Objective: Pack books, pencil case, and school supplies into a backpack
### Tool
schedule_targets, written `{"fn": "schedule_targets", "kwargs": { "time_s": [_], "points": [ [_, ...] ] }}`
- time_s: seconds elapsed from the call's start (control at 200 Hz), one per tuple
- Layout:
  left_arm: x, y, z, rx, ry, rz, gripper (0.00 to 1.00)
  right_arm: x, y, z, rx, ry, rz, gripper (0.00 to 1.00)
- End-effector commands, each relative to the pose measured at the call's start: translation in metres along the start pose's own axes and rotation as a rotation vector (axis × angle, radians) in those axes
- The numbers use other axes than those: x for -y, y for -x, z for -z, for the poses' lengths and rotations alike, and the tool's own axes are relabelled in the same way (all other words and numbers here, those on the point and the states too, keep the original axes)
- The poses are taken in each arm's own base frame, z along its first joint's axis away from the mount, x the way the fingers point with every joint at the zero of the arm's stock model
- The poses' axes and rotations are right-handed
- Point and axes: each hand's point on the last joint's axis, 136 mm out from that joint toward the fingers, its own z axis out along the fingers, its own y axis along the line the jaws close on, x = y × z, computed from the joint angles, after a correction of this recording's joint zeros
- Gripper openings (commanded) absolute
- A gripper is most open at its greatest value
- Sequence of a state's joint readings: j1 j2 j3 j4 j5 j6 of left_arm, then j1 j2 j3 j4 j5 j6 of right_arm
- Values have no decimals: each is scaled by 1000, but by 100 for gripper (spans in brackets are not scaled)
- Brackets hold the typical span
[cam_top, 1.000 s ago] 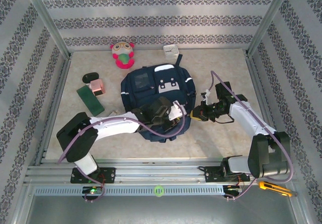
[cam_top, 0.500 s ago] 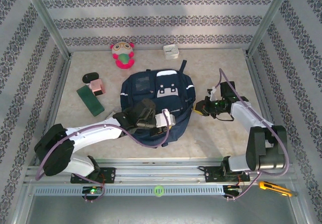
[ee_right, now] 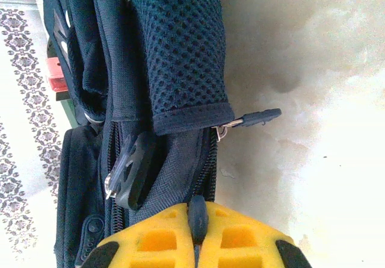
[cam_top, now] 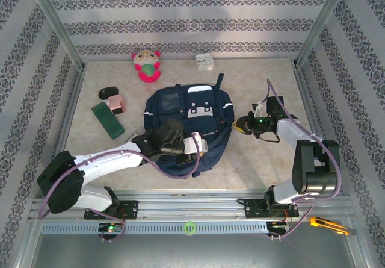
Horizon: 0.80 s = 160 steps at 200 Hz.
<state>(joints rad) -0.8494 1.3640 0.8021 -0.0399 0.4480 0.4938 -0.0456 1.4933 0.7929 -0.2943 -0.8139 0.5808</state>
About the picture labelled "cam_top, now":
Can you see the navy blue backpack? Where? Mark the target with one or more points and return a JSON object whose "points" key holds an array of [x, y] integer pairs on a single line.
{"points": [[210, 99]]}

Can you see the pink box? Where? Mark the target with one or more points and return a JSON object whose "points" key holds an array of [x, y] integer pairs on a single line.
{"points": [[116, 104]]}

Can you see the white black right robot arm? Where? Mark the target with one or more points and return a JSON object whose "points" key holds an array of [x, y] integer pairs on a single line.
{"points": [[312, 165]]}

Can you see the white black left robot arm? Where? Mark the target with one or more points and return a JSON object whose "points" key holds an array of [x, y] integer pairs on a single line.
{"points": [[105, 159]]}

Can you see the pink plush toy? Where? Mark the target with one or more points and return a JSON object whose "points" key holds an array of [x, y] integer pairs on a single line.
{"points": [[147, 69]]}

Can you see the white square alarm clock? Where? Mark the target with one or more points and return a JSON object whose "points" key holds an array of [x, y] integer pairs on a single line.
{"points": [[204, 61]]}

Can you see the black computer mouse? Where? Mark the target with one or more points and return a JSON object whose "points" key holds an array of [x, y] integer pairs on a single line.
{"points": [[108, 92]]}

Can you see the slotted metal strip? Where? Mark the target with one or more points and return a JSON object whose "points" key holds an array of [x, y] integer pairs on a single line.
{"points": [[150, 228]]}

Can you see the yellow utility knife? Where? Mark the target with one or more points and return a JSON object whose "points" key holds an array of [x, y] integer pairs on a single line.
{"points": [[328, 224]]}

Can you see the aluminium side rail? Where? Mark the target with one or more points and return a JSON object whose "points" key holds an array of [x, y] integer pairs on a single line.
{"points": [[301, 84], [67, 123]]}

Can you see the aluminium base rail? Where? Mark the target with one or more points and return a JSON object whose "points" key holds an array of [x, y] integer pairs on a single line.
{"points": [[186, 204]]}

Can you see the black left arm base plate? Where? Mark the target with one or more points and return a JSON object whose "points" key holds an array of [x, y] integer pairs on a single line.
{"points": [[129, 209]]}

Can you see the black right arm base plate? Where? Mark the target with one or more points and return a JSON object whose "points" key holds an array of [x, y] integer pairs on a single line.
{"points": [[252, 209]]}

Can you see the aluminium frame post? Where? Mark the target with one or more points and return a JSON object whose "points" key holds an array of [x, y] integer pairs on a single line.
{"points": [[58, 24], [319, 24]]}

